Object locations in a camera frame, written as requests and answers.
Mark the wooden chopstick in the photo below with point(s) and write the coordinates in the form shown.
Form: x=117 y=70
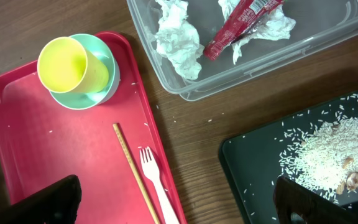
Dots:
x=136 y=173

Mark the white plastic fork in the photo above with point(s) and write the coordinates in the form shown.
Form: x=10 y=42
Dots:
x=152 y=172

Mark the light green bowl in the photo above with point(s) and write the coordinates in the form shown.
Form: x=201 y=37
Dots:
x=82 y=101

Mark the red snack wrapper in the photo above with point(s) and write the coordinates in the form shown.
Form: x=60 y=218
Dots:
x=244 y=17

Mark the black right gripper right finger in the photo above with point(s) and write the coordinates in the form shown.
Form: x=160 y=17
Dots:
x=296 y=204

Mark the white tissue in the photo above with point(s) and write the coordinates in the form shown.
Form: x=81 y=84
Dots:
x=273 y=26
x=178 y=40

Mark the yellow plastic cup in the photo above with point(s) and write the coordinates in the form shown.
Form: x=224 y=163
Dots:
x=66 y=66

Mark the rice and nut scraps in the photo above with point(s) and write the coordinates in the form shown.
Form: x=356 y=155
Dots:
x=326 y=161

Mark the red plastic tray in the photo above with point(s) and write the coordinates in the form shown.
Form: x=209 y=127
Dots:
x=42 y=142

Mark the clear plastic bin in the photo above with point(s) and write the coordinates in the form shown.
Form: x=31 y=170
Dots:
x=319 y=24

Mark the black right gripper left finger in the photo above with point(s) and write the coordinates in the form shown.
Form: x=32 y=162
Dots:
x=56 y=204

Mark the black tray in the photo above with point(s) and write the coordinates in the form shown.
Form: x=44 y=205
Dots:
x=253 y=161

